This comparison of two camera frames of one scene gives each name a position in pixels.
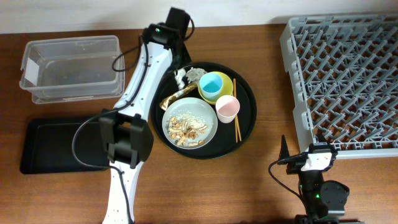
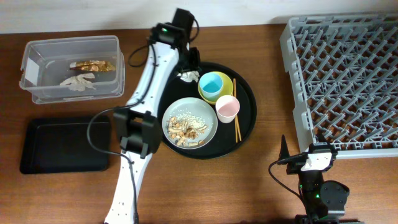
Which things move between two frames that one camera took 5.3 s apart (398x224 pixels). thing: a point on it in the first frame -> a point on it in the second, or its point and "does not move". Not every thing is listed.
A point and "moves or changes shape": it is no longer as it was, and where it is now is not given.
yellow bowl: (227, 89) does not move
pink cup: (227, 107) does not move
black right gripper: (296, 166) does not move
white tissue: (179, 73) -> (79, 83)
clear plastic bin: (68, 69) does not move
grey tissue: (194, 74) moves or changes shape
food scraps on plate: (185, 128) does not move
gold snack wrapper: (164, 104) -> (92, 65)
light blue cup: (211, 84) does not move
